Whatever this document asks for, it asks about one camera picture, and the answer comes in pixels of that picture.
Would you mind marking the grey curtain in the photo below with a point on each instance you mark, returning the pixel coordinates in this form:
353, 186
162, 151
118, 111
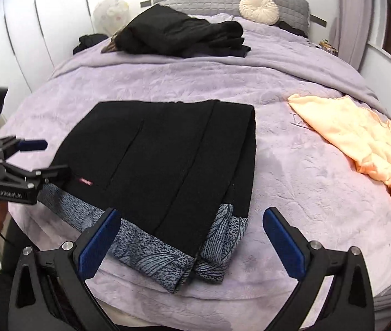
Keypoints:
354, 17

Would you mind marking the black garment pile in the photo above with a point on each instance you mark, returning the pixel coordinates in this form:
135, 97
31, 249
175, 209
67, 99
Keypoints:
178, 32

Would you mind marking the black clothes beside bed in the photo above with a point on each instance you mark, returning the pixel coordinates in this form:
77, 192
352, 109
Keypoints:
88, 43

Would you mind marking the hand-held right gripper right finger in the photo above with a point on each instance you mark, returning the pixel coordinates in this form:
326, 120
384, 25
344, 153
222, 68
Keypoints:
285, 244

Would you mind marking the small items on nightstand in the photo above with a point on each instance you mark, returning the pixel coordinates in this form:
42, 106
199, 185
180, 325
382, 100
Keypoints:
328, 47

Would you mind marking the white patterned bag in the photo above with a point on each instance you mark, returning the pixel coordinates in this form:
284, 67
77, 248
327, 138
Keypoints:
109, 15

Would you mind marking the cream round pillow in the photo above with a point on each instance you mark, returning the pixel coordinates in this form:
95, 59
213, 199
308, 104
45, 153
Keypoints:
259, 9

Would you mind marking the white wardrobe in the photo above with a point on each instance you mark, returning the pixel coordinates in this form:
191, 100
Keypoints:
33, 24

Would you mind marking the dark folded garment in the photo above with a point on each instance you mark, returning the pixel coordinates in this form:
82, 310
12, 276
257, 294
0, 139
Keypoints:
293, 29

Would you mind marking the black pants with patterned cuffs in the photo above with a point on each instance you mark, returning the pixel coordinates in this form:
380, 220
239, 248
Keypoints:
168, 158

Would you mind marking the lilac plush blanket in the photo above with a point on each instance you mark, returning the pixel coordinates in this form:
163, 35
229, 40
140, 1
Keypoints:
285, 186

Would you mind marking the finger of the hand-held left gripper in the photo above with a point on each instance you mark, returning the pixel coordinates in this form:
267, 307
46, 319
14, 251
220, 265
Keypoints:
33, 145
54, 174

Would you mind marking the dark wall strip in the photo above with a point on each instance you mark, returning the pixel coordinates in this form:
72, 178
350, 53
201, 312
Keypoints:
146, 3
319, 20

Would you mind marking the orange cloth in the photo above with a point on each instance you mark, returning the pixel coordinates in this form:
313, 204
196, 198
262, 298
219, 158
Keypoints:
354, 134

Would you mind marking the grey quilted headboard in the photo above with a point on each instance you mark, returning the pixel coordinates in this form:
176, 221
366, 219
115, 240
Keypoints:
216, 1

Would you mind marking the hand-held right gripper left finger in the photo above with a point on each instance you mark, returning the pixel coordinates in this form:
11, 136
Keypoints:
99, 244

